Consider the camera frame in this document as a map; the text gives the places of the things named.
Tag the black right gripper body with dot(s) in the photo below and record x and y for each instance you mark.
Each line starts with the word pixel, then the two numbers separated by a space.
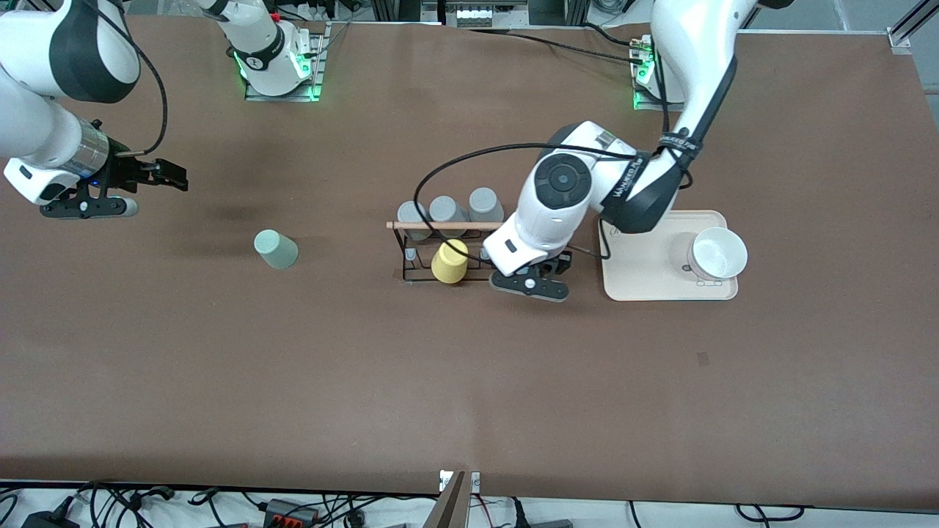
pixel 125 172

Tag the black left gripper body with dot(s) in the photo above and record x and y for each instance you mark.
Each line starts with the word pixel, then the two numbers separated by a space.
pixel 561 262

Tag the pale green cup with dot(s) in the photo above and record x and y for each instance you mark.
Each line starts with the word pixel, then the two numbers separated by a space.
pixel 276 249

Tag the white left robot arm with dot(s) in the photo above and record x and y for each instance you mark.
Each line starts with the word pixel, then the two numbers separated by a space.
pixel 682 44

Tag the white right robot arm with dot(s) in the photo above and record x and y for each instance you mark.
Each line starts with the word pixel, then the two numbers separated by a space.
pixel 37 125

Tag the beige rectangular tray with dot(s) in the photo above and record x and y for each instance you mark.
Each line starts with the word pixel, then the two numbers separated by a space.
pixel 645 271

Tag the grey cup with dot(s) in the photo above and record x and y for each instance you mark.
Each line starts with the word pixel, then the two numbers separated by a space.
pixel 411 214
pixel 484 202
pixel 446 209

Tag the yellow cup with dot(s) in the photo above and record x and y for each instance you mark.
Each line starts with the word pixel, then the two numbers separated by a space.
pixel 449 262

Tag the white bowl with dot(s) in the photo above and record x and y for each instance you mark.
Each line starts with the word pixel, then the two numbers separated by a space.
pixel 719 253

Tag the grey device white buttons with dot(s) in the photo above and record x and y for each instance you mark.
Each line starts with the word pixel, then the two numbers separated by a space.
pixel 473 16

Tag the black connector block red clips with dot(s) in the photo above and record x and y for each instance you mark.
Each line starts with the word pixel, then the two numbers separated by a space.
pixel 290 512

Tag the black power adapter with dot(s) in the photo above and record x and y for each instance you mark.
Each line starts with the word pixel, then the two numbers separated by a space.
pixel 48 519

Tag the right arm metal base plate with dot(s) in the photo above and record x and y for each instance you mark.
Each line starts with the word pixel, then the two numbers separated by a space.
pixel 315 66

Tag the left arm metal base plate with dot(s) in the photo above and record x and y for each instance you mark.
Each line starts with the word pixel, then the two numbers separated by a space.
pixel 649 103

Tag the grey post with white brackets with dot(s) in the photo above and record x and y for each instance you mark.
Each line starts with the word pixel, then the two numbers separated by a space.
pixel 451 506

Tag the aluminium frame profile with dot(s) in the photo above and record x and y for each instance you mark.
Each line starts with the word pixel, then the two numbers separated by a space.
pixel 910 26

